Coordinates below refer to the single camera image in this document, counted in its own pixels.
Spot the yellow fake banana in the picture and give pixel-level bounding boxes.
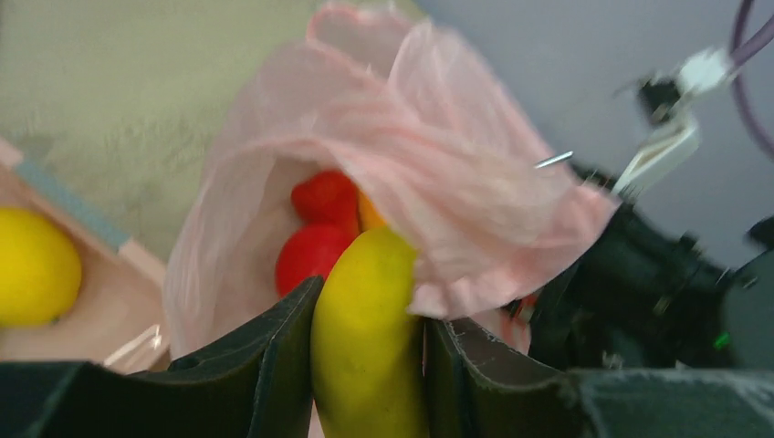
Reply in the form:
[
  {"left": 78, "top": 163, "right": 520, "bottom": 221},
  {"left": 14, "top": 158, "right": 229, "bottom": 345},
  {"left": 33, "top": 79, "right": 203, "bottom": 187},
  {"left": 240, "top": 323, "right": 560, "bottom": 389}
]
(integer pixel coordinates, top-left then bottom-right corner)
[{"left": 310, "top": 227, "right": 429, "bottom": 437}]

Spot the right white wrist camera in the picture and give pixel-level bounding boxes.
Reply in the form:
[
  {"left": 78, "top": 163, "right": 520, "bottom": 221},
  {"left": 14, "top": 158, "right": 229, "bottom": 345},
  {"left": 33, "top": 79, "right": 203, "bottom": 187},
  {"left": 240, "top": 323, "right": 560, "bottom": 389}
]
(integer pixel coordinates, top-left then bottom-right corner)
[{"left": 611, "top": 47, "right": 737, "bottom": 198}]

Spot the orange yellow fake fruit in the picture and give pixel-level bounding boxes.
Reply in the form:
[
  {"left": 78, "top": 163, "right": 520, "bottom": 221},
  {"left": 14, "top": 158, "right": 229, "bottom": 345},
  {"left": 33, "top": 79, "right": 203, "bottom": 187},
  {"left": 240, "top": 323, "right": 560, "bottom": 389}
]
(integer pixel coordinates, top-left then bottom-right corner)
[{"left": 358, "top": 192, "right": 386, "bottom": 232}]

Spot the yellow fake lemon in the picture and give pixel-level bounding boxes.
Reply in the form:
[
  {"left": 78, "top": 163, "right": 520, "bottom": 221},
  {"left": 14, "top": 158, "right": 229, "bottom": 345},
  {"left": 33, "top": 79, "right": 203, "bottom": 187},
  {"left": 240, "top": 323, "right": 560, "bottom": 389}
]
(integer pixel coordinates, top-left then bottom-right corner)
[{"left": 1, "top": 206, "right": 82, "bottom": 327}]

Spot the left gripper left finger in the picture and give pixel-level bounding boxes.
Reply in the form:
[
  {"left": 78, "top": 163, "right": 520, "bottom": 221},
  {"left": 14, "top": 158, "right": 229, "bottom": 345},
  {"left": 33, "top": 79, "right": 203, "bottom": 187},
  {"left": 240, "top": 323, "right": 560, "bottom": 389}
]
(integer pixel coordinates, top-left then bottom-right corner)
[{"left": 1, "top": 277, "right": 323, "bottom": 437}]

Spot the pink perforated plastic basket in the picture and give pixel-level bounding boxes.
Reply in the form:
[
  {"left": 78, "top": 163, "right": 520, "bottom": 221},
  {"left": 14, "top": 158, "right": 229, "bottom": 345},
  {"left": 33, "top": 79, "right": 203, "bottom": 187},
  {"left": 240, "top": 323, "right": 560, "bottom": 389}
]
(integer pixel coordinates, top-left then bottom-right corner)
[{"left": 1, "top": 141, "right": 169, "bottom": 374}]

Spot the pink plastic bag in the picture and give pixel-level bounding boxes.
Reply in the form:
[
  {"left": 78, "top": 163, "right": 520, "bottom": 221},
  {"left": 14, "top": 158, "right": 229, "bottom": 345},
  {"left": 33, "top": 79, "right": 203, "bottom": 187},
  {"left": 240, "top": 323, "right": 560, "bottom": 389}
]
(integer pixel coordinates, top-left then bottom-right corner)
[{"left": 162, "top": 3, "right": 619, "bottom": 358}]

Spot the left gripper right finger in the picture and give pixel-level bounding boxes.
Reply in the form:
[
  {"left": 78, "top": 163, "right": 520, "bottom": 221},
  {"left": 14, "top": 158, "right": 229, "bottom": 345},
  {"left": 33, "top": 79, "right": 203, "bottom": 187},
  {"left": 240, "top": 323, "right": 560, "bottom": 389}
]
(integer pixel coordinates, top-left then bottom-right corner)
[{"left": 425, "top": 318, "right": 773, "bottom": 438}]

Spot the red fake apple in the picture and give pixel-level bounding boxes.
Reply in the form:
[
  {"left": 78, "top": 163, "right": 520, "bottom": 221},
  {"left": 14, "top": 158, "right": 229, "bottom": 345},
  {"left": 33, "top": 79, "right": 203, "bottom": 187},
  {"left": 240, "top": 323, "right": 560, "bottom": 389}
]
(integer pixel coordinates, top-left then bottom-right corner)
[{"left": 275, "top": 224, "right": 355, "bottom": 297}]

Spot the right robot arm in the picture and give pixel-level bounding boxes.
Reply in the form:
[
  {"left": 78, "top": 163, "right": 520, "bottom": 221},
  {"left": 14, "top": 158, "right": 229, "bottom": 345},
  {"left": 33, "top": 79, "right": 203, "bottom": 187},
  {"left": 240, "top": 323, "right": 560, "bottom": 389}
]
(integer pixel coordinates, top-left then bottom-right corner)
[{"left": 528, "top": 204, "right": 773, "bottom": 370}]

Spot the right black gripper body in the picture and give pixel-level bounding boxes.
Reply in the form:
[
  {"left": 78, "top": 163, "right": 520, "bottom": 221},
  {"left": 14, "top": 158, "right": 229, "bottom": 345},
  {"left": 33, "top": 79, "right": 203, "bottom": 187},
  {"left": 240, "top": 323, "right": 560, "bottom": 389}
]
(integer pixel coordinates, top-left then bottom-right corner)
[{"left": 528, "top": 203, "right": 734, "bottom": 370}]

